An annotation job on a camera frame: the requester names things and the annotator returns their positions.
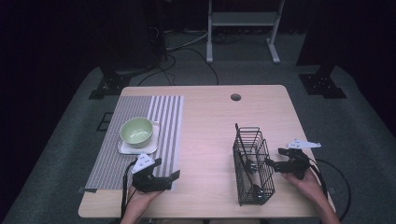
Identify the white square plate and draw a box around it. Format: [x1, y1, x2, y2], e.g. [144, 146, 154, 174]
[117, 119, 162, 156]

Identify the black floor cable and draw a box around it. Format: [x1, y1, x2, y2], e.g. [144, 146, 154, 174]
[136, 46, 219, 87]

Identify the grey striped placemat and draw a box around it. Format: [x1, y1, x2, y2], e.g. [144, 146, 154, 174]
[84, 94, 185, 191]

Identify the person's right hand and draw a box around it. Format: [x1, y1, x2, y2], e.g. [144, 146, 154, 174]
[281, 169, 324, 201]

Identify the dark small object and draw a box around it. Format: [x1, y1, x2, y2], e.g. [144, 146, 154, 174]
[246, 160, 260, 175]
[251, 184, 267, 202]

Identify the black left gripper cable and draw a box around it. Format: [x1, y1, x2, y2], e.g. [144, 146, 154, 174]
[120, 160, 138, 220]

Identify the green bowl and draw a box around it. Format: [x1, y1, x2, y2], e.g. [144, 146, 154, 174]
[119, 117, 154, 149]

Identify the person's left hand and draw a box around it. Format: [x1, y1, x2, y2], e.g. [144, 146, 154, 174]
[126, 185, 163, 209]

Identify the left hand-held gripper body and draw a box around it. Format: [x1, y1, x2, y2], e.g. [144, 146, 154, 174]
[131, 152, 174, 193]

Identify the black wire basket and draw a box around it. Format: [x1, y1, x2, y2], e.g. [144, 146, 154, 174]
[232, 122, 276, 206]

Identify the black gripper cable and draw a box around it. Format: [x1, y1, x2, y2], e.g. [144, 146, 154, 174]
[307, 158, 352, 222]
[120, 160, 138, 220]

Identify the white metal stand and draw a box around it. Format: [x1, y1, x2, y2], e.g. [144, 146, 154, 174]
[205, 0, 286, 65]

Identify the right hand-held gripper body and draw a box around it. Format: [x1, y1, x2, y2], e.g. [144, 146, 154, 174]
[274, 138, 322, 181]

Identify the black stand base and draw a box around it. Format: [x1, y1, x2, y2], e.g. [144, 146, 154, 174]
[88, 69, 133, 101]
[298, 63, 347, 100]

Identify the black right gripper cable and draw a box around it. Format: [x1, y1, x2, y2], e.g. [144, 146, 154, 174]
[307, 158, 352, 222]

